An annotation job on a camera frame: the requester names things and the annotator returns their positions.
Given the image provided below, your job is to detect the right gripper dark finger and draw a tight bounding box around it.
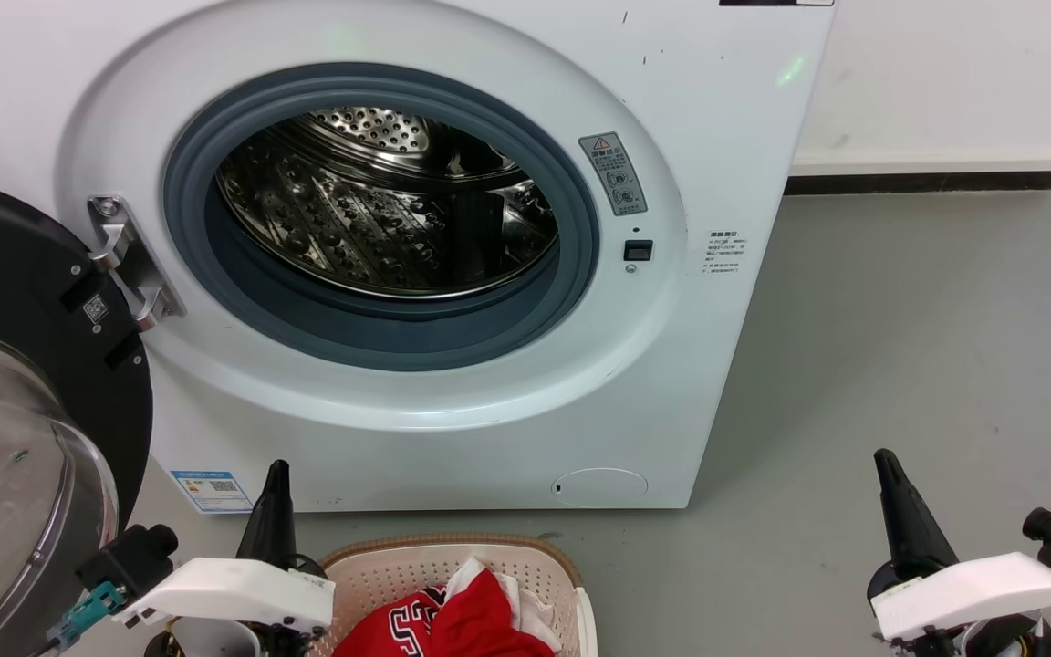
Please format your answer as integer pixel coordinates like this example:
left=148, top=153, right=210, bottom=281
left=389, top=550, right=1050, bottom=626
left=875, top=449, right=926, bottom=571
left=884, top=449, right=960, bottom=571

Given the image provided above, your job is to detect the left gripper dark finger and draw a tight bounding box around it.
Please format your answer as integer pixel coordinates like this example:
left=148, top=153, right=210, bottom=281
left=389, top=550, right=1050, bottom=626
left=235, top=460, right=281, bottom=562
left=267, top=460, right=298, bottom=562

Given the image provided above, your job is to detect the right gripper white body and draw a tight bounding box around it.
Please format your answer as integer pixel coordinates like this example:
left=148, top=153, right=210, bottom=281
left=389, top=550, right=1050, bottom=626
left=868, top=552, right=1051, bottom=644

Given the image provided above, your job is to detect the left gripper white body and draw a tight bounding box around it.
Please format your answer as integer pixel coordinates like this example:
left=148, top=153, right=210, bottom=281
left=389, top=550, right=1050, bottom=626
left=113, top=557, right=337, bottom=632

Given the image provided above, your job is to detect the red basketball jersey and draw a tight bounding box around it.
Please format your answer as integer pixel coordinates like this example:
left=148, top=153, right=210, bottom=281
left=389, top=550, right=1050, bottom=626
left=334, top=568, right=556, bottom=657

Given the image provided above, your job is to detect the white garment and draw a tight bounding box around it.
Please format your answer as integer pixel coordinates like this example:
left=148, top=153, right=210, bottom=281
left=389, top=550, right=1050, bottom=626
left=446, top=557, right=565, bottom=653

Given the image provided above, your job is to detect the cream perforated laundry basket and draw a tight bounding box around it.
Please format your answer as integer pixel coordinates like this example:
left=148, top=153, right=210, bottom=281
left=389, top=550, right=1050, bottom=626
left=316, top=534, right=599, bottom=657

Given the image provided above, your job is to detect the stainless steel washing machine drum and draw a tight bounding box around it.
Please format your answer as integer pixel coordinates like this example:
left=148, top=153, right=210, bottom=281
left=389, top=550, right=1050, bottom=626
left=215, top=107, right=561, bottom=300

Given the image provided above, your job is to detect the black washer door with glass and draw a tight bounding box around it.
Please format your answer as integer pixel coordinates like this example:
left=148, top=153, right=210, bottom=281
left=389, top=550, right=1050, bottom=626
left=0, top=173, right=154, bottom=657

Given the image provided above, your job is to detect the blue energy label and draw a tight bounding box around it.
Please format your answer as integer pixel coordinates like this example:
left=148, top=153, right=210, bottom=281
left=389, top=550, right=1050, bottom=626
left=170, top=470, right=255, bottom=514

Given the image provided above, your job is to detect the grey rubber door gasket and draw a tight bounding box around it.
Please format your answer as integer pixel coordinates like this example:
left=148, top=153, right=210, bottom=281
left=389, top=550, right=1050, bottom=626
left=162, top=62, right=601, bottom=372

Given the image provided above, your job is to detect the round white filter cover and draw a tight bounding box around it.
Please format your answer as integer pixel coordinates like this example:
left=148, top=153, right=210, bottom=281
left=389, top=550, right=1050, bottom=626
left=551, top=467, right=650, bottom=508

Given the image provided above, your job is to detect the silver metal door hinge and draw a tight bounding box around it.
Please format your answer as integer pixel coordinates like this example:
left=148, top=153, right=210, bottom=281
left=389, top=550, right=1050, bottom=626
left=88, top=193, right=186, bottom=332

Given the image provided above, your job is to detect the white and black baseboard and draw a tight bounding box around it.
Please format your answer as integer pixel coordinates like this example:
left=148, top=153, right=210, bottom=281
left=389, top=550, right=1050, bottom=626
left=786, top=151, right=1051, bottom=195

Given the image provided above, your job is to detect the white front-load washing machine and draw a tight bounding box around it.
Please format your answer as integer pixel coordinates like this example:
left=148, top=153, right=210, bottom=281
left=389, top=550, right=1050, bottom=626
left=0, top=0, right=838, bottom=512

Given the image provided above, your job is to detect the grey warning sticker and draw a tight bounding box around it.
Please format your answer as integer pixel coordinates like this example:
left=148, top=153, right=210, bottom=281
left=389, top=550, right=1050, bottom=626
left=578, top=132, right=649, bottom=217

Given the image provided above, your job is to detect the teal cable connector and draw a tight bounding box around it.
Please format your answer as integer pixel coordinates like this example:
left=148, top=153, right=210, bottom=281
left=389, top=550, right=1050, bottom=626
left=45, top=582, right=128, bottom=651

